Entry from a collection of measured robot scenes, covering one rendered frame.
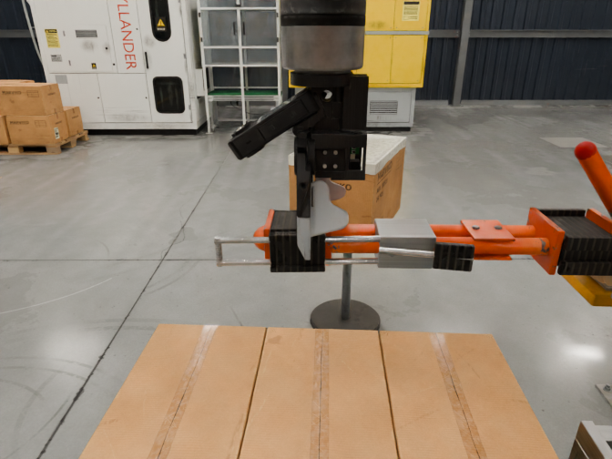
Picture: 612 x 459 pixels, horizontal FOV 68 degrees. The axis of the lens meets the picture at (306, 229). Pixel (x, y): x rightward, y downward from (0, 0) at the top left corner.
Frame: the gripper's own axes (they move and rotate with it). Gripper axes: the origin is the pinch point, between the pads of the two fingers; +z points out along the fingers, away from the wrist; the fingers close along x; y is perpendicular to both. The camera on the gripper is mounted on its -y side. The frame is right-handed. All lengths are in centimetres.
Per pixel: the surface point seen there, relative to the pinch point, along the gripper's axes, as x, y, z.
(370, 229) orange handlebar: 1.9, 8.7, -0.3
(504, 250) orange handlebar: -2.2, 24.8, 0.5
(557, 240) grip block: -3.1, 30.3, -1.3
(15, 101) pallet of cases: 543, -408, 59
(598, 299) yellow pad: 5.5, 43.0, 11.9
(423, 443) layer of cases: 33, 29, 73
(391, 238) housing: -2.4, 10.8, -1.0
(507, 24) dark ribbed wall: 1065, 399, -42
